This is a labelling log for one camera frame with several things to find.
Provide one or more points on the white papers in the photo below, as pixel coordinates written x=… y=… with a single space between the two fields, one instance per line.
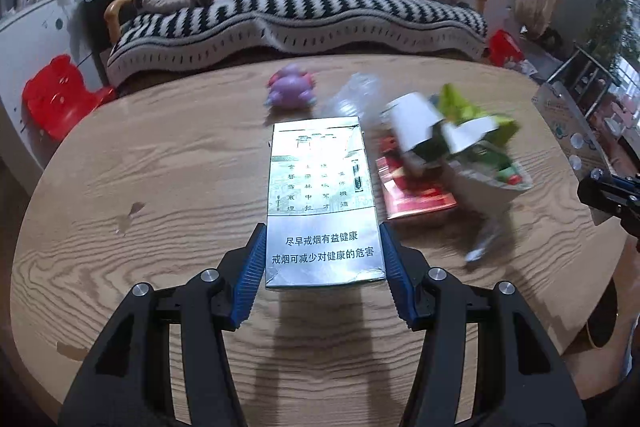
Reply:
x=522 y=67

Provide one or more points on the black white striped blanket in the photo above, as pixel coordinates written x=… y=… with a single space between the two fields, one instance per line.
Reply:
x=300 y=7

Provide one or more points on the silver cigarette carton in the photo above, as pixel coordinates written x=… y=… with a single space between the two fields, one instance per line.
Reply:
x=320 y=207

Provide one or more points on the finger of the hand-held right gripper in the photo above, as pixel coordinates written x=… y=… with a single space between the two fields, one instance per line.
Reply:
x=607 y=202

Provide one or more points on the purple toy figure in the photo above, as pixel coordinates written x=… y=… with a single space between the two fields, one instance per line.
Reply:
x=292 y=89

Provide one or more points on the green potted plant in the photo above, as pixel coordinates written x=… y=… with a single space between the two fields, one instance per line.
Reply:
x=610 y=32

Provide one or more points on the clear plastic wrapper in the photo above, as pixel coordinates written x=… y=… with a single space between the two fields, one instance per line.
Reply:
x=350 y=99

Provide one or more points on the wooden frame sofa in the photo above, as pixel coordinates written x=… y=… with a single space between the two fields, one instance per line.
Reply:
x=112 y=14

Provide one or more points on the white cardboard box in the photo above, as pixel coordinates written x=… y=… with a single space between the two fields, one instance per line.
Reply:
x=412 y=122

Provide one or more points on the red cigarette pack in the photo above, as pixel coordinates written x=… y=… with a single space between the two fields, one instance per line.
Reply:
x=415 y=201

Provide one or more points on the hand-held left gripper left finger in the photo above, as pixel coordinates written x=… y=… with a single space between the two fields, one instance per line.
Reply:
x=250 y=278

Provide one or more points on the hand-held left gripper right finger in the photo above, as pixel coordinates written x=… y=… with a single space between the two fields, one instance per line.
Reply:
x=395 y=278

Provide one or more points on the printed cardboard box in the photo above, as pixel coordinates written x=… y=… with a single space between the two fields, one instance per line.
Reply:
x=562 y=122

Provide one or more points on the green white snack packet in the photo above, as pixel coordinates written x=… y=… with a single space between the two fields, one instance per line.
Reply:
x=480 y=147

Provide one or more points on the red plastic bag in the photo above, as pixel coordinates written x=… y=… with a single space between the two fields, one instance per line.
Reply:
x=505 y=49

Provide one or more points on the white cabinet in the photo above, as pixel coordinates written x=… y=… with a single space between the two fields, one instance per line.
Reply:
x=35 y=42

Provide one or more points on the red plastic child chair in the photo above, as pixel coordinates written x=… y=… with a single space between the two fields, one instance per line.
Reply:
x=57 y=97

